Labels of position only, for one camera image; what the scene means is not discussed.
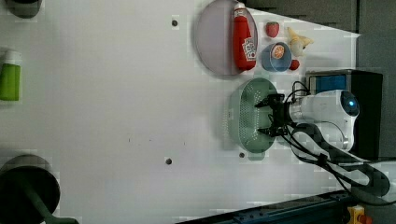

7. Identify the peeled banana toy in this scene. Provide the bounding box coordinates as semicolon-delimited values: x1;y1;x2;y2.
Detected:
287;27;314;57

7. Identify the red ketchup bottle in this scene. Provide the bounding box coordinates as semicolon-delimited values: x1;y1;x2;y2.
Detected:
233;3;256;71

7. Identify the black pot with handle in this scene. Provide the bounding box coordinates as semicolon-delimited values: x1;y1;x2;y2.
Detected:
1;154;79;224

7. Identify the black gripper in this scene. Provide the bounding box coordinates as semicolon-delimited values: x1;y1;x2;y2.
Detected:
256;93;292;136

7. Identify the black toaster oven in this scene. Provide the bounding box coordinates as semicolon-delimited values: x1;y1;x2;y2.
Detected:
306;69;383;160

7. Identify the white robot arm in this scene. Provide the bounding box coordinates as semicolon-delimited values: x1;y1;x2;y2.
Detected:
255;90;395;206

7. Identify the orange slice toy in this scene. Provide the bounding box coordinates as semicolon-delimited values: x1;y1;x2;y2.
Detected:
271;44;285;60

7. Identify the black cylinder post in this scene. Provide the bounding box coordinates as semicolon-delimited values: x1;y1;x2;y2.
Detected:
4;0;43;19

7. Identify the blue bowl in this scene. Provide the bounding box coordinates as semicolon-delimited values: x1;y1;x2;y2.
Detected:
261;42;292;72

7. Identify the blue metal frame rail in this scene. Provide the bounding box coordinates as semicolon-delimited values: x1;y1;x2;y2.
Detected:
177;190;360;224

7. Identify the small red tomato toy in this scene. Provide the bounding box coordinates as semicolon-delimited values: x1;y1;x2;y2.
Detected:
290;60;300;71

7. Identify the green white bottle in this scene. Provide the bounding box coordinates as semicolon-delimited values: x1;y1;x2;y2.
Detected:
0;50;21;102

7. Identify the red strawberry toy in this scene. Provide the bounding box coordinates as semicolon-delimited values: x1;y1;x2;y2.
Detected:
265;21;279;38

